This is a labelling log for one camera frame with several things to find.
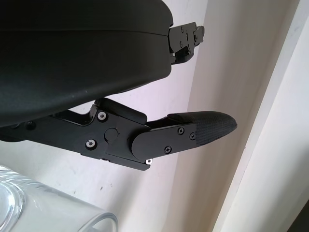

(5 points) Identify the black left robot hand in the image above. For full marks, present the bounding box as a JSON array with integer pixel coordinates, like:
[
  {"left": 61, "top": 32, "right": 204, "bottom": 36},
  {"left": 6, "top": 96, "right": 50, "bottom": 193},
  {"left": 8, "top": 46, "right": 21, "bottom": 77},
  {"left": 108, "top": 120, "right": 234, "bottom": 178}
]
[{"left": 0, "top": 0, "right": 239, "bottom": 173}]

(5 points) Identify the clear plastic cup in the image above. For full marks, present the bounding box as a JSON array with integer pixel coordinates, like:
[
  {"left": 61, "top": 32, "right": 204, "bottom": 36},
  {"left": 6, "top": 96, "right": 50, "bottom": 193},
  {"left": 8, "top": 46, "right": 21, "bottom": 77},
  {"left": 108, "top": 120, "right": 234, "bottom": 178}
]
[{"left": 0, "top": 165, "right": 119, "bottom": 232}]

